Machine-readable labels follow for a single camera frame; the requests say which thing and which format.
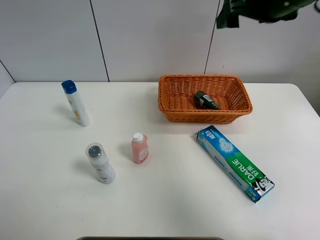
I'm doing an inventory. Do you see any orange wicker basket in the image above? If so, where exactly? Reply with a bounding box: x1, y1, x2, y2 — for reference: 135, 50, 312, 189
158, 74, 253, 124

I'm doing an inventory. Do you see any pink bottle white cap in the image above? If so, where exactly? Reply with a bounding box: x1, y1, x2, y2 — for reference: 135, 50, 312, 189
131, 132, 149, 164

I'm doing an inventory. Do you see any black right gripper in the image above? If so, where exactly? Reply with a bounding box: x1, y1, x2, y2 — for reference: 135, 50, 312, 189
216, 0, 320, 29

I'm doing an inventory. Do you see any white blue-capped shampoo bottle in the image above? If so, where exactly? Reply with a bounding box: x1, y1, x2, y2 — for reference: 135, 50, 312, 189
61, 80, 90, 127

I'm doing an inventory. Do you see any green Darlie toothpaste box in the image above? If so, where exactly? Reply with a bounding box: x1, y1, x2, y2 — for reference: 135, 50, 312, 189
196, 125, 275, 203

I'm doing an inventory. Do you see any white bottle with brush cap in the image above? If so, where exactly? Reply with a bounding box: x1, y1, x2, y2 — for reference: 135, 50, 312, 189
85, 142, 116, 184

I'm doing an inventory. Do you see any dark green bottle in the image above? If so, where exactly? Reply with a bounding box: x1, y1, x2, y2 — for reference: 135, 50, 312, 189
193, 91, 221, 110

